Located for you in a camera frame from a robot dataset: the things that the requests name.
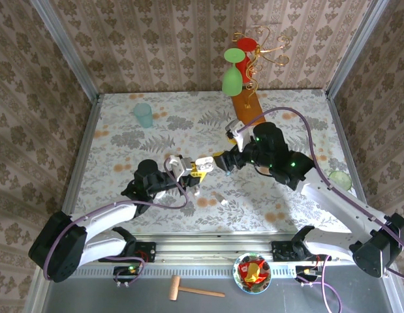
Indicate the aluminium table side rail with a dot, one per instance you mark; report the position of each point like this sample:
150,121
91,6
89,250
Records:
341,130
83,143

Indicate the teal translucent plastic cup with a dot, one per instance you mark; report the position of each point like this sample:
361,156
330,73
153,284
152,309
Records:
144,114

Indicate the orange wooden rack base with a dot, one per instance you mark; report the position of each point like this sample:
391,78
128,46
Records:
247,111

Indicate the aluminium frame post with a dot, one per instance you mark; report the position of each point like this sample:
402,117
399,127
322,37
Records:
355,45
64,45

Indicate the patterned bowl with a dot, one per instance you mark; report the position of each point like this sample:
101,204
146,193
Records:
254,289

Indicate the green wine glass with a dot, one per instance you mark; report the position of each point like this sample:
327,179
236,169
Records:
232,81

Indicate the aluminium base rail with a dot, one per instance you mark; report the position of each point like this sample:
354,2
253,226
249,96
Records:
214,252

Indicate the small wooden mallet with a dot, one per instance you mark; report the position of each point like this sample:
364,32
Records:
174,287

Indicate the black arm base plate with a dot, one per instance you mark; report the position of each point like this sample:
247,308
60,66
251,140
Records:
281,251
149,251

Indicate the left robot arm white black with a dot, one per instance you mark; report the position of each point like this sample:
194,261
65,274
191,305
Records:
103,221

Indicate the grey metal panel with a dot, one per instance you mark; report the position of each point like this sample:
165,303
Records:
107,298

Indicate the red wine glass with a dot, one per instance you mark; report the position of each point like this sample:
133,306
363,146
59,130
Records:
247,44

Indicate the yellow wrapped candy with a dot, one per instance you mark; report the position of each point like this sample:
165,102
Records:
251,272

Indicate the green translucent round cup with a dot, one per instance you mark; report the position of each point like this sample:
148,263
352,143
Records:
340,177

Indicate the white earbud charging case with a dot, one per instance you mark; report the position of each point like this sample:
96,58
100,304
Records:
205,163

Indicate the red wrapped candy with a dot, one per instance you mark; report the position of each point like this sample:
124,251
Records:
262,266
244,268

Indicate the small black controller board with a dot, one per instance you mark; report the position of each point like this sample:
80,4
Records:
125,271

